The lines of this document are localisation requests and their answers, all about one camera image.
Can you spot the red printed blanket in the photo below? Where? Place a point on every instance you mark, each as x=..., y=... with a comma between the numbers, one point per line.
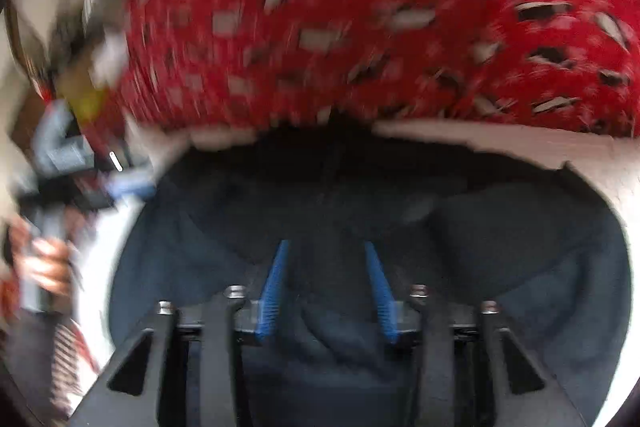
x=350, y=7

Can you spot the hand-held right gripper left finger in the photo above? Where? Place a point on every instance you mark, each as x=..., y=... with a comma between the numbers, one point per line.
x=272, y=287

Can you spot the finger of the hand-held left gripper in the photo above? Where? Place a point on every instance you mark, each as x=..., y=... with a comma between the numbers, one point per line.
x=132, y=187

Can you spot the navy pinstriped shirt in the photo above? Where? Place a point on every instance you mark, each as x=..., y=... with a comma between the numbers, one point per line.
x=500, y=232

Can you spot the person's left hand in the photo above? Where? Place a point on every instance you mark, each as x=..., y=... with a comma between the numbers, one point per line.
x=47, y=267

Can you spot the yellow box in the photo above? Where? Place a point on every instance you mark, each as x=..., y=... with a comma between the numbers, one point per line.
x=87, y=92

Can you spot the red white striped cloth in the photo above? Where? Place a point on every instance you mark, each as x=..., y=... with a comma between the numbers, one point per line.
x=75, y=362

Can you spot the white quilted bedspread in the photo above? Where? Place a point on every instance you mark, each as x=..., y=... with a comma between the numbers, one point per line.
x=575, y=147

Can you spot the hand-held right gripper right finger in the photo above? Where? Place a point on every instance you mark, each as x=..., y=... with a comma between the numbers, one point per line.
x=381, y=292

